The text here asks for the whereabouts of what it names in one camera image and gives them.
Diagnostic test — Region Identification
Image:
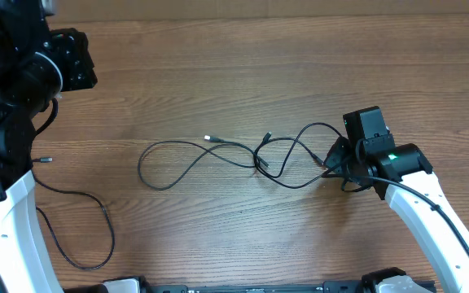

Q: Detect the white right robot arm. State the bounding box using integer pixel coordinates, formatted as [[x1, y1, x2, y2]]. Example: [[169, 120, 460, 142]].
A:
[[323, 106, 469, 292]]

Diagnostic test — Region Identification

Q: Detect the black cable grey metal plug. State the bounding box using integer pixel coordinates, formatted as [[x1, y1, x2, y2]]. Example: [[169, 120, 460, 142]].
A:
[[32, 157, 117, 273]]

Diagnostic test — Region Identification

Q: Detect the thick black cable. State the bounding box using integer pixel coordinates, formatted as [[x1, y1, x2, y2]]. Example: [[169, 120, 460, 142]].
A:
[[252, 121, 348, 190]]

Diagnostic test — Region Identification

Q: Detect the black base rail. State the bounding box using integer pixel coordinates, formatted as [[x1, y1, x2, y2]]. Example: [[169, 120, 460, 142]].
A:
[[64, 268, 436, 293]]

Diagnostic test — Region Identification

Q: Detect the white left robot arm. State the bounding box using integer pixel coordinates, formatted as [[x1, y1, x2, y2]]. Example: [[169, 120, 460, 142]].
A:
[[0, 0, 97, 292]]

